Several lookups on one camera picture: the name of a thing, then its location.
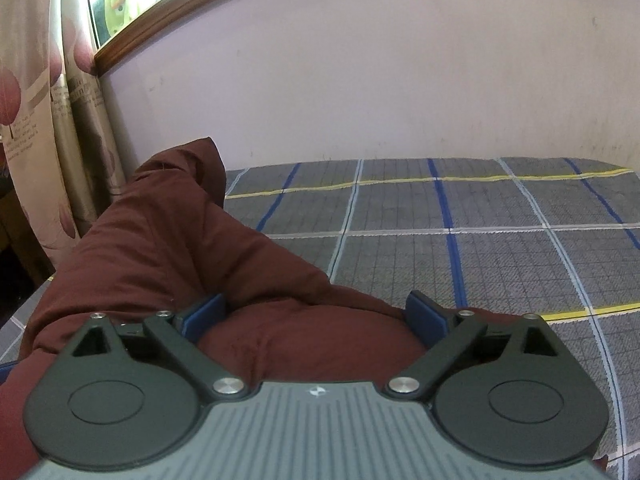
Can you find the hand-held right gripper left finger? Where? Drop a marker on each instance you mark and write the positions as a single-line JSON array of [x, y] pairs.
[[204, 317]]

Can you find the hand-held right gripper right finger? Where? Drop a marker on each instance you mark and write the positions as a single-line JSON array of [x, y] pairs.
[[425, 316]]

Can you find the maroon puffer jacket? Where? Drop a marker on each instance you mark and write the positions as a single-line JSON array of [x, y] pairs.
[[165, 240]]

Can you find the grey plaid bedsheet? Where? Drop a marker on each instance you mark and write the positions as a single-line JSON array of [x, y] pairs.
[[490, 260]]

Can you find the beige floral curtain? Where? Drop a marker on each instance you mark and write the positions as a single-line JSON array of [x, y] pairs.
[[40, 110]]

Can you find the green plush toy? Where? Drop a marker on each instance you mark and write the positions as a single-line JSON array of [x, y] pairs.
[[119, 5]]

